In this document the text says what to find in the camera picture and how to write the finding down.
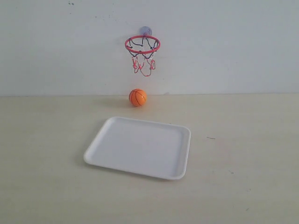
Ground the white rectangular plastic tray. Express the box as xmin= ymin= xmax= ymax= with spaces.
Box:
xmin=84 ymin=117 xmax=191 ymax=180

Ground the small orange basketball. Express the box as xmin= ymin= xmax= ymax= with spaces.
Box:
xmin=129 ymin=89 xmax=147 ymax=107

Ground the red mini basketball hoop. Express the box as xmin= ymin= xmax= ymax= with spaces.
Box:
xmin=124 ymin=26 xmax=161 ymax=77

